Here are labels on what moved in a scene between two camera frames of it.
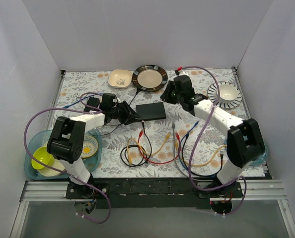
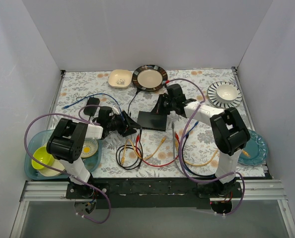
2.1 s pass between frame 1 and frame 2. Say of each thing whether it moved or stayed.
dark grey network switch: moved
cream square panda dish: stayed
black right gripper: moved
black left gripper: moved
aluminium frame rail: stayed
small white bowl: stayed
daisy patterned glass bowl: stayed
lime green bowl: stayed
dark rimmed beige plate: stayed
